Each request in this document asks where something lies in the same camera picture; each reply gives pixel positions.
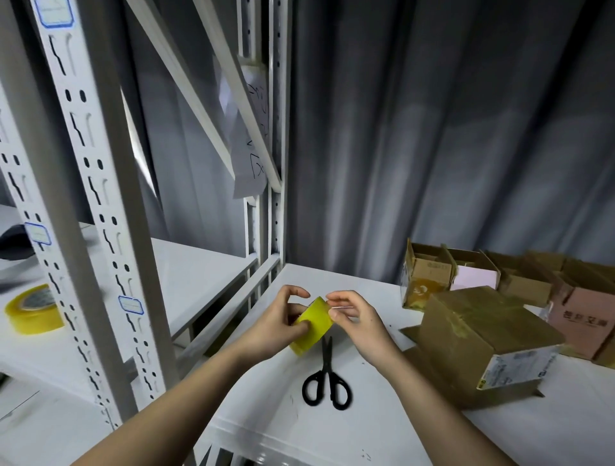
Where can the person's right hand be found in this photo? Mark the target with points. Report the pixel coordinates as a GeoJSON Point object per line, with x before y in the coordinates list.
{"type": "Point", "coordinates": [363, 324]}

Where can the person's left hand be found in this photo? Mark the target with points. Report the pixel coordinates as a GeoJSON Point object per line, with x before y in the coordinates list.
{"type": "Point", "coordinates": [274, 326]}

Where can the yellow tape roll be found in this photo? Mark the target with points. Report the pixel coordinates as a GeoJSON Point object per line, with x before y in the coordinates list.
{"type": "Point", "coordinates": [34, 312]}
{"type": "Point", "coordinates": [312, 322]}

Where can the black scissors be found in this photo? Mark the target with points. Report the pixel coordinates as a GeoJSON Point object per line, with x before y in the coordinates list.
{"type": "Point", "coordinates": [327, 384]}

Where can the taped brown cardboard box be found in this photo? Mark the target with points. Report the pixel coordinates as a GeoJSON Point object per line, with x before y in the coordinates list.
{"type": "Point", "coordinates": [428, 278]}

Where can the brown box with barcode label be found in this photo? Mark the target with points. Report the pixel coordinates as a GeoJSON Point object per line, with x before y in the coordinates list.
{"type": "Point", "coordinates": [480, 336]}

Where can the pink and yellow printed box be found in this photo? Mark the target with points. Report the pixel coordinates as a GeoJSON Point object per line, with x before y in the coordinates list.
{"type": "Point", "coordinates": [476, 274]}

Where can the brown box with white label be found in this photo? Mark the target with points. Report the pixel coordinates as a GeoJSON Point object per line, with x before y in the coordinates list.
{"type": "Point", "coordinates": [524, 278]}

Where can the pink lettered cardboard box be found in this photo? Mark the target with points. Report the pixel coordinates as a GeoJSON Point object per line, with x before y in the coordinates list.
{"type": "Point", "coordinates": [581, 317]}

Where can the person's right forearm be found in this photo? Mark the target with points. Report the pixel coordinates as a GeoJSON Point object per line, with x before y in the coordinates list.
{"type": "Point", "coordinates": [442, 418]}

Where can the person's left forearm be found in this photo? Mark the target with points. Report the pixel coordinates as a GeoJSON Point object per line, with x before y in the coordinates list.
{"type": "Point", "coordinates": [163, 418]}

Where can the blue rack label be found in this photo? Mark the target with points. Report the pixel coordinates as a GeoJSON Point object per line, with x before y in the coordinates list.
{"type": "Point", "coordinates": [54, 11]}
{"type": "Point", "coordinates": [131, 305]}
{"type": "Point", "coordinates": [38, 233]}

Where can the handwritten paper sheet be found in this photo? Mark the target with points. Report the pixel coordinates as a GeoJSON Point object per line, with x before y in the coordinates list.
{"type": "Point", "coordinates": [248, 168]}
{"type": "Point", "coordinates": [252, 91]}

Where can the white metal shelf rack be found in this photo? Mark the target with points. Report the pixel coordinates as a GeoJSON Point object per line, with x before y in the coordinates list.
{"type": "Point", "coordinates": [96, 192]}

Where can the black device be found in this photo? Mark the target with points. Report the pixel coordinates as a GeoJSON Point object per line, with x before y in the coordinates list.
{"type": "Point", "coordinates": [11, 245]}

